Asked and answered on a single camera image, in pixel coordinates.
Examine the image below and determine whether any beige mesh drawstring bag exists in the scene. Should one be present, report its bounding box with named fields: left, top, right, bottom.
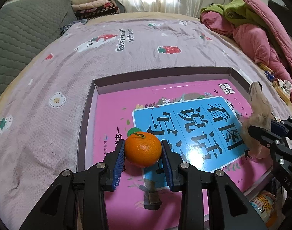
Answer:
left=241, top=81, right=272, bottom=159

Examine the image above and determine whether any red blue snack bowl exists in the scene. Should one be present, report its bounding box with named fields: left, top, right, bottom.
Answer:
left=250, top=189, right=285, bottom=229

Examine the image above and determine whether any orange tangerine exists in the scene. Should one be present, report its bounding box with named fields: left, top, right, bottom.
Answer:
left=124, top=131, right=162, bottom=168

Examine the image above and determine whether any yellow biscuit packet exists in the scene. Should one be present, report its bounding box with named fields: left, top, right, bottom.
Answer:
left=272, top=81, right=291, bottom=105

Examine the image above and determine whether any white patterned scrunchie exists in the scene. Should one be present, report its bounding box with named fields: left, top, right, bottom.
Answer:
left=277, top=79, right=292, bottom=96

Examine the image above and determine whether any blue candy wrapper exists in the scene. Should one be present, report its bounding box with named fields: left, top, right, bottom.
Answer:
left=265, top=71, right=275, bottom=82

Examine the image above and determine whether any pink blue book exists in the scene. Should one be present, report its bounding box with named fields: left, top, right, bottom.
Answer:
left=92, top=78, right=274, bottom=230

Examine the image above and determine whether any purple strawberry bedsheet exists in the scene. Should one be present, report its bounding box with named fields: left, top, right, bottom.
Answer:
left=0, top=14, right=292, bottom=229

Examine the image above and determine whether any pink quilted comforter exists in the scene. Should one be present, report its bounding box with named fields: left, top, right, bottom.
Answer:
left=200, top=0, right=292, bottom=103

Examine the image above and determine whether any dark shallow box tray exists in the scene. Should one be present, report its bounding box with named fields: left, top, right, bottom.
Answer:
left=76, top=66, right=281, bottom=230

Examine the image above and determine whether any black television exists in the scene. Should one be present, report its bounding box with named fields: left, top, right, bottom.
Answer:
left=268, top=0, right=292, bottom=36

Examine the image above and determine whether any green garment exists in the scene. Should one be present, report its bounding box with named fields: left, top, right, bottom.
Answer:
left=201, top=0, right=268, bottom=29

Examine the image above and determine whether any grey quilted headboard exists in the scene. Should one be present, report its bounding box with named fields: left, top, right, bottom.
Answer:
left=0, top=0, right=76, bottom=96

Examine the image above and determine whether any stack of folded blankets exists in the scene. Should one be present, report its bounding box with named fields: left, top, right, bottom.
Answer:
left=71, top=0, right=120, bottom=20

